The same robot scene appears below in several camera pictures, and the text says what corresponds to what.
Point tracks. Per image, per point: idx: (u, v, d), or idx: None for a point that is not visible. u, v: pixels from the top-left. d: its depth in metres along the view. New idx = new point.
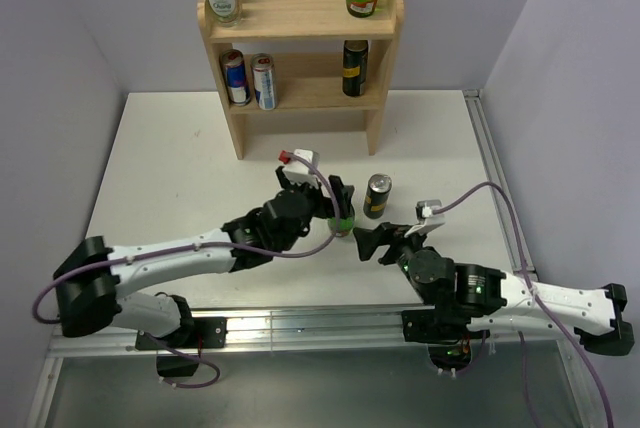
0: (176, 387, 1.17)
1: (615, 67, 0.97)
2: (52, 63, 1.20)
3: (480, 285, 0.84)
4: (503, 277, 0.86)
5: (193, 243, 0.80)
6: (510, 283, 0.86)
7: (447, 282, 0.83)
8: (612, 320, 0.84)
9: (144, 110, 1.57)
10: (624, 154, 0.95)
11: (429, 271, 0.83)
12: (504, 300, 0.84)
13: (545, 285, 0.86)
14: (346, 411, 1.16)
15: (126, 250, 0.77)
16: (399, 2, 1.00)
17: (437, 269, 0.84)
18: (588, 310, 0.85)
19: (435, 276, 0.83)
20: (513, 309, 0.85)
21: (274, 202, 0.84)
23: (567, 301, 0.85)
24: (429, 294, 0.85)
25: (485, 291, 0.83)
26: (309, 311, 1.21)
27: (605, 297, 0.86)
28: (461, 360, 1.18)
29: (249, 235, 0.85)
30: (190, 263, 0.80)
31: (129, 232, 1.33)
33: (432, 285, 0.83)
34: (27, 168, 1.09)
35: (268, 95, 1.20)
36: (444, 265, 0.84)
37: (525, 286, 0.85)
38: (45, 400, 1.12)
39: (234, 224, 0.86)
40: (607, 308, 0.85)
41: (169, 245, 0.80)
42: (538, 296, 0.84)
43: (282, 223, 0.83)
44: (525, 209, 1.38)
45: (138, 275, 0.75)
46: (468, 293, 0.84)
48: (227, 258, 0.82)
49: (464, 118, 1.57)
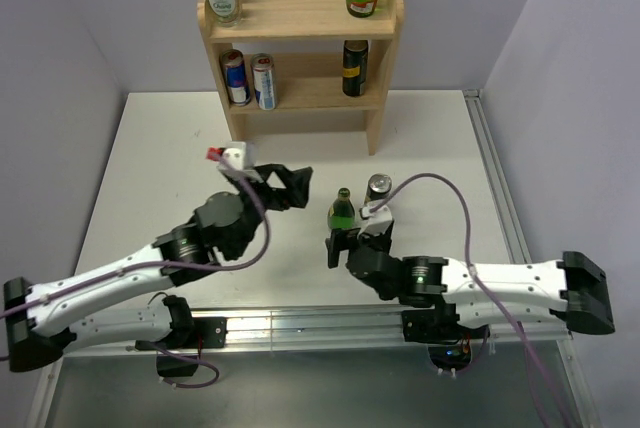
0: (176, 386, 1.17)
1: (615, 67, 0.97)
2: (52, 63, 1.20)
3: (423, 274, 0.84)
4: (444, 263, 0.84)
5: (115, 271, 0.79)
6: (452, 267, 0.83)
7: (385, 275, 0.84)
8: (561, 291, 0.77)
9: (144, 110, 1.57)
10: (624, 154, 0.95)
11: (367, 263, 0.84)
12: (445, 286, 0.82)
13: (489, 264, 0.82)
14: (347, 411, 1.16)
15: (44, 290, 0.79)
16: (399, 2, 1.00)
17: (373, 260, 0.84)
18: (536, 285, 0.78)
19: (369, 267, 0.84)
20: (458, 294, 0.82)
21: (205, 207, 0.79)
23: (509, 278, 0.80)
24: (378, 285, 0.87)
25: (426, 278, 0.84)
26: (309, 311, 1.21)
27: (556, 268, 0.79)
28: (461, 360, 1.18)
29: (188, 245, 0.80)
30: (117, 290, 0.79)
31: (129, 232, 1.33)
33: (371, 277, 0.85)
34: (27, 168, 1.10)
35: (268, 95, 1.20)
36: (380, 258, 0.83)
37: (466, 268, 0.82)
38: (46, 400, 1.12)
39: (174, 234, 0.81)
40: (556, 280, 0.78)
41: (93, 275, 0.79)
42: (476, 277, 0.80)
43: (216, 231, 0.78)
44: (525, 209, 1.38)
45: (55, 314, 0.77)
46: (415, 284, 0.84)
48: (158, 278, 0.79)
49: (464, 118, 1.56)
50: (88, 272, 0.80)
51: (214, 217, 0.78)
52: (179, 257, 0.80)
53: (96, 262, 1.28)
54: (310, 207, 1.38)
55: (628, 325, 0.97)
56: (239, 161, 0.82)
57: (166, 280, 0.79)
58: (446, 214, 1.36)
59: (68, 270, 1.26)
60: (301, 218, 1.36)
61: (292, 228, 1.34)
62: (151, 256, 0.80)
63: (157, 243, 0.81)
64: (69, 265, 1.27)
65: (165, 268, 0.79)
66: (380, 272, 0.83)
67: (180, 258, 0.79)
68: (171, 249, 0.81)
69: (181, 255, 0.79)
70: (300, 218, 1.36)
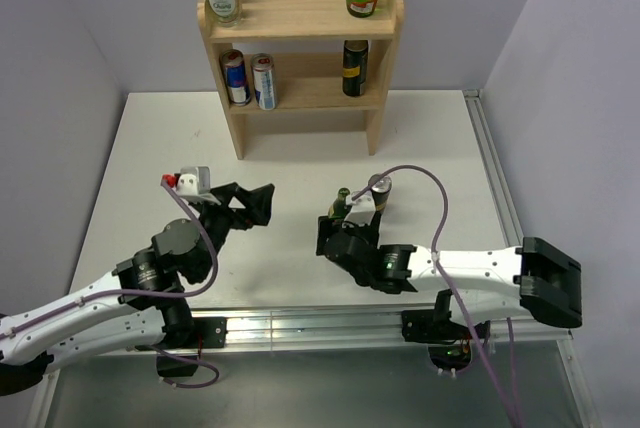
0: (176, 386, 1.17)
1: (615, 68, 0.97)
2: (52, 63, 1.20)
3: (393, 260, 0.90)
4: (412, 249, 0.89)
5: (74, 302, 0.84)
6: (419, 253, 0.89)
7: (356, 260, 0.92)
8: (515, 276, 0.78)
9: (144, 110, 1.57)
10: (623, 154, 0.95)
11: (340, 248, 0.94)
12: (410, 271, 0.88)
13: (452, 252, 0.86)
14: (347, 411, 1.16)
15: (12, 323, 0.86)
16: (399, 2, 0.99)
17: (346, 246, 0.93)
18: (492, 270, 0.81)
19: (342, 250, 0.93)
20: (423, 279, 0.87)
21: (162, 235, 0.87)
23: (468, 264, 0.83)
24: (352, 268, 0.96)
25: (395, 265, 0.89)
26: (309, 312, 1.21)
27: (514, 253, 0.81)
28: (461, 360, 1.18)
29: (147, 270, 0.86)
30: (77, 320, 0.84)
31: (129, 232, 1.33)
33: (342, 258, 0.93)
34: (27, 168, 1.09)
35: (268, 95, 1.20)
36: (353, 243, 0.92)
37: (430, 253, 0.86)
38: (45, 400, 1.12)
39: (134, 260, 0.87)
40: (512, 265, 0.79)
41: (56, 307, 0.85)
42: (437, 263, 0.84)
43: (173, 257, 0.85)
44: (525, 209, 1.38)
45: (20, 346, 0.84)
46: (384, 270, 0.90)
48: (117, 305, 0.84)
49: (464, 118, 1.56)
50: (53, 303, 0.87)
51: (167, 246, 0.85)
52: (139, 282, 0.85)
53: (96, 262, 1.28)
54: (309, 207, 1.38)
55: (628, 326, 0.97)
56: (193, 185, 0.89)
57: (124, 307, 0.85)
58: (446, 214, 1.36)
59: (68, 270, 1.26)
60: (301, 218, 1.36)
61: (291, 227, 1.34)
62: (111, 285, 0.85)
63: (117, 271, 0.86)
64: (69, 265, 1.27)
65: (122, 295, 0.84)
66: (351, 255, 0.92)
67: (140, 283, 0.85)
68: (131, 276, 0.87)
69: (141, 281, 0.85)
70: (300, 218, 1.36)
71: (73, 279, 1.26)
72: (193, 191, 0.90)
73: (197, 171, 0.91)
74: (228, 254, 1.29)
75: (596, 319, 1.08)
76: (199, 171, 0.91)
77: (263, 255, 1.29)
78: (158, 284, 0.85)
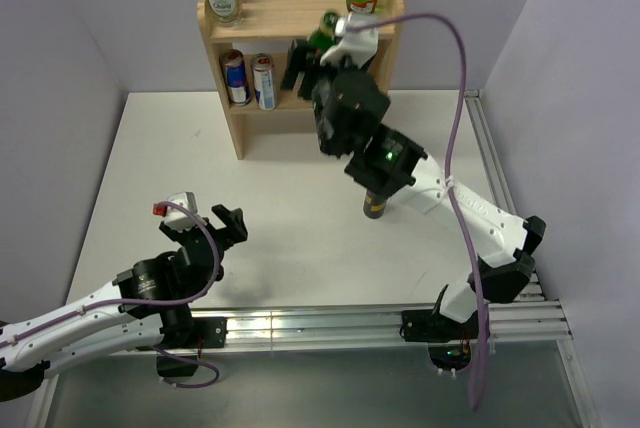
0: (176, 386, 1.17)
1: (615, 66, 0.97)
2: (52, 63, 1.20)
3: (397, 152, 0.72)
4: (422, 156, 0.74)
5: (77, 309, 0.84)
6: (428, 165, 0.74)
7: (371, 122, 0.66)
8: (516, 249, 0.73)
9: (144, 111, 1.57)
10: (624, 153, 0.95)
11: (359, 95, 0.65)
12: (413, 179, 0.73)
13: (464, 189, 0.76)
14: (346, 411, 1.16)
15: (15, 330, 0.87)
16: (398, 2, 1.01)
17: (373, 101, 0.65)
18: (498, 230, 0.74)
19: (363, 103, 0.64)
20: (421, 194, 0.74)
21: (188, 247, 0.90)
23: (480, 212, 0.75)
24: (343, 133, 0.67)
25: (397, 156, 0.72)
26: (309, 311, 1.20)
27: (522, 226, 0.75)
28: (461, 360, 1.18)
29: (148, 280, 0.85)
30: (78, 329, 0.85)
31: (129, 231, 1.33)
33: (356, 115, 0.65)
34: (27, 167, 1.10)
35: (268, 95, 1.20)
36: (379, 101, 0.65)
37: (442, 176, 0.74)
38: (45, 399, 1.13)
39: (135, 270, 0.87)
40: (517, 235, 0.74)
41: (56, 316, 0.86)
42: (451, 190, 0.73)
43: (194, 268, 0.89)
44: (525, 208, 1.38)
45: (22, 353, 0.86)
46: (379, 155, 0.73)
48: (117, 315, 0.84)
49: (463, 119, 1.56)
50: (54, 312, 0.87)
51: (194, 259, 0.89)
52: (139, 292, 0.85)
53: (97, 262, 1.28)
54: (310, 207, 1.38)
55: (628, 324, 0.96)
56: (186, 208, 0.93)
57: (124, 316, 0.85)
58: None
59: (68, 270, 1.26)
60: (300, 218, 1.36)
61: (291, 226, 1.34)
62: (111, 294, 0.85)
63: (117, 281, 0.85)
64: (69, 265, 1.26)
65: (122, 305, 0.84)
66: (373, 117, 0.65)
67: (139, 293, 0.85)
68: (130, 285, 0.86)
69: (140, 291, 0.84)
70: (300, 217, 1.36)
71: (73, 279, 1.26)
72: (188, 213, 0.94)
73: (185, 196, 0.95)
74: (228, 253, 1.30)
75: (597, 318, 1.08)
76: (189, 194, 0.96)
77: (262, 254, 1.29)
78: (159, 293, 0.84)
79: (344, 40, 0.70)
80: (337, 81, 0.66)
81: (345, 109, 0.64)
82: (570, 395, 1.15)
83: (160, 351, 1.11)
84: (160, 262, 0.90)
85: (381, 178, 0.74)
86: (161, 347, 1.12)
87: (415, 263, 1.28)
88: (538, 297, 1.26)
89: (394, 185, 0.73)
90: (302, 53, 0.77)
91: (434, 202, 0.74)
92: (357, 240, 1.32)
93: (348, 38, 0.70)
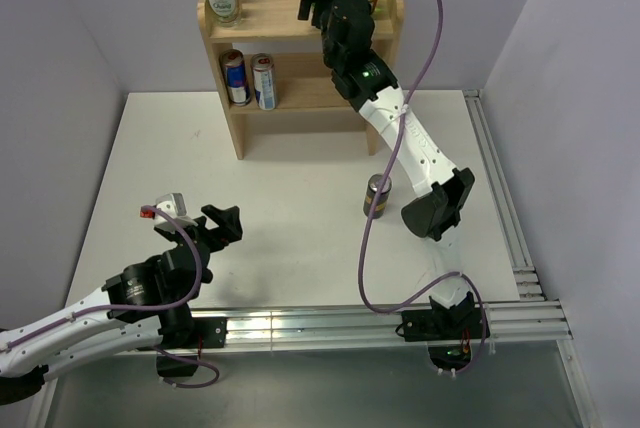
0: (176, 386, 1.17)
1: (615, 67, 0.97)
2: (53, 63, 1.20)
3: (372, 73, 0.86)
4: (392, 85, 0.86)
5: (67, 317, 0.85)
6: (394, 93, 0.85)
7: (353, 36, 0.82)
8: (434, 183, 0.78)
9: (145, 111, 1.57)
10: (625, 153, 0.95)
11: (350, 13, 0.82)
12: (376, 97, 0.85)
13: (416, 121, 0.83)
14: (347, 412, 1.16)
15: (8, 338, 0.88)
16: (399, 2, 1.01)
17: (358, 22, 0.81)
18: (425, 163, 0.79)
19: (349, 17, 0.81)
20: (377, 112, 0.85)
21: (172, 251, 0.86)
23: (416, 144, 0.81)
24: (332, 38, 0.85)
25: (373, 77, 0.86)
26: (310, 312, 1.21)
27: (450, 169, 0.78)
28: (461, 360, 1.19)
29: (137, 285, 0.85)
30: (68, 336, 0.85)
31: (129, 230, 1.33)
33: (340, 25, 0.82)
34: (27, 167, 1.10)
35: (268, 95, 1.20)
36: (363, 22, 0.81)
37: (400, 102, 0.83)
38: (45, 401, 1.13)
39: (124, 276, 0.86)
40: (440, 174, 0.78)
41: (46, 323, 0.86)
42: (402, 116, 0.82)
43: (180, 273, 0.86)
44: (525, 208, 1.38)
45: (15, 360, 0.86)
46: (359, 72, 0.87)
48: (106, 321, 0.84)
49: (463, 119, 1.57)
50: (45, 318, 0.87)
51: (178, 262, 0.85)
52: (127, 297, 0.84)
53: (97, 262, 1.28)
54: (310, 207, 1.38)
55: (628, 324, 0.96)
56: (172, 210, 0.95)
57: (114, 322, 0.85)
58: None
59: (68, 270, 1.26)
60: (299, 217, 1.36)
61: (291, 226, 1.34)
62: (100, 300, 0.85)
63: (106, 287, 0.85)
64: (68, 266, 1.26)
65: (111, 311, 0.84)
66: (352, 30, 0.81)
67: (128, 298, 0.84)
68: (119, 291, 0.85)
69: (130, 296, 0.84)
70: (300, 217, 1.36)
71: (74, 279, 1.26)
72: (173, 213, 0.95)
73: (168, 198, 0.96)
74: (228, 253, 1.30)
75: (596, 319, 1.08)
76: (174, 198, 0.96)
77: (262, 254, 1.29)
78: (148, 298, 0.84)
79: None
80: (340, 1, 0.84)
81: (333, 18, 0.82)
82: (570, 395, 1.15)
83: (160, 351, 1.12)
84: (149, 266, 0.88)
85: (356, 92, 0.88)
86: (161, 347, 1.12)
87: (415, 263, 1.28)
88: (538, 297, 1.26)
89: (360, 100, 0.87)
90: None
91: (386, 124, 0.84)
92: (357, 240, 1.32)
93: None
